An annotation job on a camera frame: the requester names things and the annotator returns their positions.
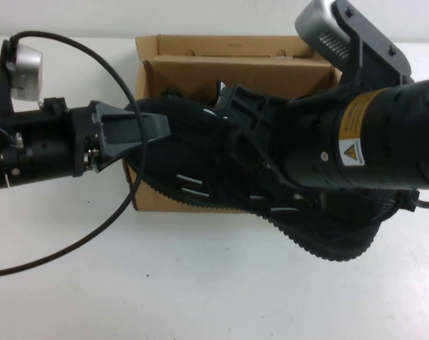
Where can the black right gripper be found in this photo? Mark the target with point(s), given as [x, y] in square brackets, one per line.
[276, 141]

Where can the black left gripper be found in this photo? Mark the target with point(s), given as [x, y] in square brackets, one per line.
[85, 134]

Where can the black knit sneaker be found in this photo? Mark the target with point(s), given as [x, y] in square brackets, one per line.
[200, 159]
[219, 93]

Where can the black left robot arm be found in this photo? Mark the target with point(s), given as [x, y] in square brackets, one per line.
[41, 152]

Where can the brown cardboard shoe box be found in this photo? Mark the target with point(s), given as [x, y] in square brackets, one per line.
[186, 67]

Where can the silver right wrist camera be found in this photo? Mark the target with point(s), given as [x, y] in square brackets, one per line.
[320, 28]

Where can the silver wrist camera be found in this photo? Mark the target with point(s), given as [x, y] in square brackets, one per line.
[320, 28]
[28, 74]

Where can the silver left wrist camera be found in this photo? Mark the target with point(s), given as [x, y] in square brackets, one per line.
[28, 74]

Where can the black left camera bracket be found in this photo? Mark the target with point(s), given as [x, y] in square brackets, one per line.
[4, 92]

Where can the black camera bracket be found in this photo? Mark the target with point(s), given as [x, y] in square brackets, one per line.
[377, 46]
[4, 92]

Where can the black right camera bracket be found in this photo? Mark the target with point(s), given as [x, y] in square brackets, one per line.
[377, 46]

